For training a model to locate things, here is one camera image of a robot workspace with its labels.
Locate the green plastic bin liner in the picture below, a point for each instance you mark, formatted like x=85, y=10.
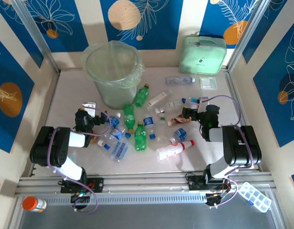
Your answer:
x=137, y=78

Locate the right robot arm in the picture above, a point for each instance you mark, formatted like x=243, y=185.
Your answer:
x=242, y=148

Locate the small green capped vial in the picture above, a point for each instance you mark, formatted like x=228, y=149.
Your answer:
x=162, y=118

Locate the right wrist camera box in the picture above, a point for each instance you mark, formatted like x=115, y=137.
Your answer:
x=203, y=101

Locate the aluminium side rail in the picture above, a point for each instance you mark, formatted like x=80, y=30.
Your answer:
x=51, y=95
x=229, y=76

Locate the clear plastic packet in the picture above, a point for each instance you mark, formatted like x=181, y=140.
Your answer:
x=71, y=158

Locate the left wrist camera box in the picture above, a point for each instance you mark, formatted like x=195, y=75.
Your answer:
x=89, y=105

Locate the clear plastic waste bin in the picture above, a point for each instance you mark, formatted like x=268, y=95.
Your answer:
x=118, y=100

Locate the copper foil wrapper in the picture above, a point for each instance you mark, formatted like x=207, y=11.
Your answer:
x=177, y=120

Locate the large water bottle pale label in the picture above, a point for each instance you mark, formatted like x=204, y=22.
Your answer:
x=119, y=150

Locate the mint green medicine bag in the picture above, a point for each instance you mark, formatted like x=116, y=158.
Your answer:
x=201, y=55

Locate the clear plastic organizer box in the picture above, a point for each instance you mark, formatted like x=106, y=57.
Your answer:
x=255, y=196

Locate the small clear bottle blue cap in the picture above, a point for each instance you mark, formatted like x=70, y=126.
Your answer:
x=174, y=104

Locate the small clear zip bag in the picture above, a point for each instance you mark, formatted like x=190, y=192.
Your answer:
x=208, y=83

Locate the clear bottle pale blue label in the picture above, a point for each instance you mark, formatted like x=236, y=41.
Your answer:
x=177, y=80

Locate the aluminium frame post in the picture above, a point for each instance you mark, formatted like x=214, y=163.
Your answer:
x=39, y=40
x=246, y=35

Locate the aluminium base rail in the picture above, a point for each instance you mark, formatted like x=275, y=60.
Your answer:
x=149, y=181

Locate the small black wiring board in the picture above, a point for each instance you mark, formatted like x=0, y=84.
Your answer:
x=81, y=198
x=217, y=199

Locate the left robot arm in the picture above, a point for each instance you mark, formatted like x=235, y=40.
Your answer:
x=46, y=148

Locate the water bottle white cap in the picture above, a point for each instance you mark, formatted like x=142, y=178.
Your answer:
x=114, y=121
x=180, y=134

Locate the orange cap pill bottle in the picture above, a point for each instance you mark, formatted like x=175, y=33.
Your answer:
x=33, y=204

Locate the green plastic soda bottle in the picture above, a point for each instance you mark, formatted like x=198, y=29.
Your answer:
x=128, y=117
x=140, y=138
x=142, y=95

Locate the white bottle red cap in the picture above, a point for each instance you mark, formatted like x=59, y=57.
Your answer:
x=168, y=151

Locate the clear bag blue red items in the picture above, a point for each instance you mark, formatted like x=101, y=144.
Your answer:
x=194, y=100

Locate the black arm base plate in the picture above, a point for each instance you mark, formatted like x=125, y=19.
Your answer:
x=96, y=184
x=195, y=183

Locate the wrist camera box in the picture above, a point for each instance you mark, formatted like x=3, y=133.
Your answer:
x=89, y=105
x=203, y=101

